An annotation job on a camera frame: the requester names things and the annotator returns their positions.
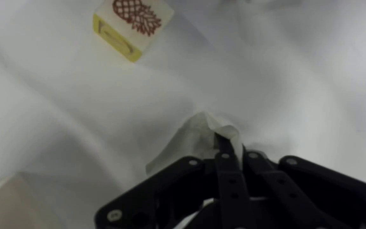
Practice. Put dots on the white paper towel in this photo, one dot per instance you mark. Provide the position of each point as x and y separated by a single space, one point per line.
191 135

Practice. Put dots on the small white cube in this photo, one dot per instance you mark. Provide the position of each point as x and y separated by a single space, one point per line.
136 26

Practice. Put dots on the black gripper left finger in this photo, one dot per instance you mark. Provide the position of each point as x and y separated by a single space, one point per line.
178 199

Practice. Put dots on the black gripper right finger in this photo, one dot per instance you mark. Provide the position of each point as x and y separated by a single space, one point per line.
318 199

